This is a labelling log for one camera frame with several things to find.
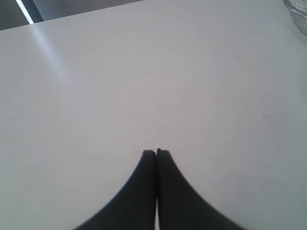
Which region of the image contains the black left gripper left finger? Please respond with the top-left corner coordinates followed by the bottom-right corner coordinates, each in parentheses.
top-left (77, 150), bottom-right (157, 230)

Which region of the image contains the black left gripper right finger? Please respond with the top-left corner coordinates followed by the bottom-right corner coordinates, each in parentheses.
top-left (156, 149), bottom-right (242, 230)

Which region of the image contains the oval wire mesh basket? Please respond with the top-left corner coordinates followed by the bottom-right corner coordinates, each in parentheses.
top-left (283, 0), bottom-right (307, 36)

